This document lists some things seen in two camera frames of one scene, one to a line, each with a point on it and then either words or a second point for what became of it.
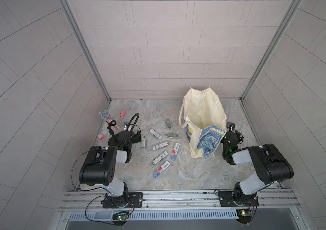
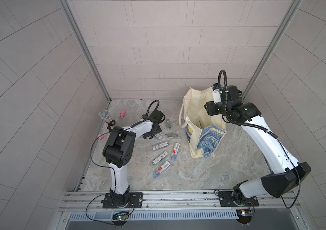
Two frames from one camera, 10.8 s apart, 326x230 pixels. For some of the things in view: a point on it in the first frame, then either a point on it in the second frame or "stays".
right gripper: x=238 y=134 to x=210 y=108
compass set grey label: x=159 y=145 stays
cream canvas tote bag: x=204 y=120 stays
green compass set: x=168 y=123 stays
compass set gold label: x=157 y=135 stays
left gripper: x=134 y=139 to x=158 y=130
